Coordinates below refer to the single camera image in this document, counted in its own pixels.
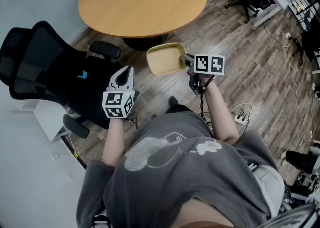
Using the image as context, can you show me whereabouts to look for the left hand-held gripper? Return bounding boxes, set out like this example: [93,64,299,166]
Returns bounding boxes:
[102,66,140,119]

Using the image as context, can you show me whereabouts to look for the long white floor cable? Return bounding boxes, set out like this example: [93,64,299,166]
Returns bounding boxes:
[281,31,314,134]

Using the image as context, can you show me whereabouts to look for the white low cabinet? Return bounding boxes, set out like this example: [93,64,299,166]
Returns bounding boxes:
[33,99,81,142]

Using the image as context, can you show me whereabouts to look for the person's black trousers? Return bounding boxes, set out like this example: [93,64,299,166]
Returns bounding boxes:
[165,104,195,116]

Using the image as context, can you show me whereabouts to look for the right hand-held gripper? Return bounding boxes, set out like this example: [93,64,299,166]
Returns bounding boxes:
[180,52,226,95]

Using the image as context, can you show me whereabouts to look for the black mesh office chair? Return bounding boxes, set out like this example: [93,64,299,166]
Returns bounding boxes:
[0,21,124,139]

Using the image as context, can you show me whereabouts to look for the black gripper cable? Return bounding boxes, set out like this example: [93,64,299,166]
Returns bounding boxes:
[198,89,214,133]

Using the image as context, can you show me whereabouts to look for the black bag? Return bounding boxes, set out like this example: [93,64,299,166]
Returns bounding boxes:
[285,149,316,173]

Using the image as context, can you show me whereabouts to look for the black wrist strap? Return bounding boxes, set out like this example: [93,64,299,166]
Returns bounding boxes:
[203,75,217,90]

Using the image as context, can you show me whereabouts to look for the person's right forearm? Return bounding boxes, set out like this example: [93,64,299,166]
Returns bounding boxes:
[203,74,240,145]

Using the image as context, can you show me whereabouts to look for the person's grey printed t-shirt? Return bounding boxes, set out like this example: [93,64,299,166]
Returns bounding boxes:
[76,111,280,228]

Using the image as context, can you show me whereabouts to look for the white power strip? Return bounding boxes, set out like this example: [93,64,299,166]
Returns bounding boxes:
[233,113,250,126]

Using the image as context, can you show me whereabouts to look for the person's left forearm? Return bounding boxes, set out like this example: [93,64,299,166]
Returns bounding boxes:
[101,116,127,167]

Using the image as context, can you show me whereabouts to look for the beige rectangular tray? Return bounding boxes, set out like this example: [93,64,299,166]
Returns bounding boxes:
[146,42,188,77]

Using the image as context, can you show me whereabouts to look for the person's pale shorts pocket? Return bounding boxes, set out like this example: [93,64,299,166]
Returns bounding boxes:
[254,164,286,219]

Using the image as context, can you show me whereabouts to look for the round wooden table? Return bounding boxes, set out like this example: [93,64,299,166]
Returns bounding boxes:
[78,0,209,51]

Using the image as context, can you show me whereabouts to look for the white desk frame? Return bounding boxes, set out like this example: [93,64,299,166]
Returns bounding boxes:
[215,0,309,28]

